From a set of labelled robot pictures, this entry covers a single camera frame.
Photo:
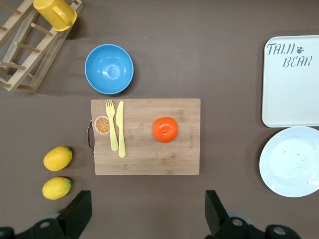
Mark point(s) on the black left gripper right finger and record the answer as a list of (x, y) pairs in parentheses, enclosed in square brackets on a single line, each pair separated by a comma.
[(219, 224)]

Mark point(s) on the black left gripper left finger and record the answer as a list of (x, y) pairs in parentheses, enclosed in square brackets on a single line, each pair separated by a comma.
[(72, 214)]

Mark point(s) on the white round plate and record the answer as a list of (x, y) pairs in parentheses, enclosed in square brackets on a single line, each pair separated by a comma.
[(291, 161)]

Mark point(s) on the yellow lemon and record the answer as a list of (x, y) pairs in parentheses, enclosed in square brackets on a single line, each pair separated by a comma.
[(56, 188), (57, 158)]

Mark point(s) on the yellow plastic fork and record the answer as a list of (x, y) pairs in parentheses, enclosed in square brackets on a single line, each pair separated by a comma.
[(112, 129)]

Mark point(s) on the bamboo cutting board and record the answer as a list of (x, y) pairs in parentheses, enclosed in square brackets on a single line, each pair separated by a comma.
[(149, 159)]

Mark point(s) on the yellow plastic knife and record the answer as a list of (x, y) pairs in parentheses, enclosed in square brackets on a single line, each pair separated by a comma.
[(121, 129)]

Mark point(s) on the cream bear print tray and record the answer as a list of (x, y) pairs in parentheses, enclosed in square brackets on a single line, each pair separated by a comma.
[(291, 94)]

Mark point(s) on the blue plastic bowl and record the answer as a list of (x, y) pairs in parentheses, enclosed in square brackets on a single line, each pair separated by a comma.
[(109, 68)]

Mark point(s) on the wooden peg drying rack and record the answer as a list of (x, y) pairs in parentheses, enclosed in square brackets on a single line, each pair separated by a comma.
[(27, 57)]

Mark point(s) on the yellow plastic mug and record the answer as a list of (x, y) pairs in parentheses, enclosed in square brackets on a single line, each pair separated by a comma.
[(51, 12)]

